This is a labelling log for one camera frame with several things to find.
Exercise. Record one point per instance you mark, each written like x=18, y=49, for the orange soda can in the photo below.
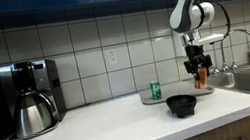
x=202, y=79

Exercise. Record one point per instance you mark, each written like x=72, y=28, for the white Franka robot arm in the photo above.
x=190, y=12

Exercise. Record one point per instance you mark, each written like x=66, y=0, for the white soap dispenser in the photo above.
x=178, y=46

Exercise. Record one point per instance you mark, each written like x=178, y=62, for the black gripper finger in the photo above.
x=208, y=61
x=190, y=66

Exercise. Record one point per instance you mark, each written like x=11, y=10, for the stainless steel carafe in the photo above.
x=32, y=116

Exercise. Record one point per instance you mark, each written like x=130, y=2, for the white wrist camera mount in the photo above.
x=209, y=38

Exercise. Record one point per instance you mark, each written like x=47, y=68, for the wooden base cabinets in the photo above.
x=235, y=130

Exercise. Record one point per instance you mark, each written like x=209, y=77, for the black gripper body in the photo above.
x=195, y=52

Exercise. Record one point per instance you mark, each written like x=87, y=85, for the green soda can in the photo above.
x=156, y=91

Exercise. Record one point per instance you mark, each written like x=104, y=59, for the black steel coffee maker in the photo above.
x=51, y=81

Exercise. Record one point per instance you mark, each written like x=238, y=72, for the white wall outlet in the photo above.
x=112, y=56

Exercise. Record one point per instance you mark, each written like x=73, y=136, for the black stone bowl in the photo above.
x=181, y=105

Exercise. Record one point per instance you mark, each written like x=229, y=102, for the chrome faucet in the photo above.
x=247, y=32

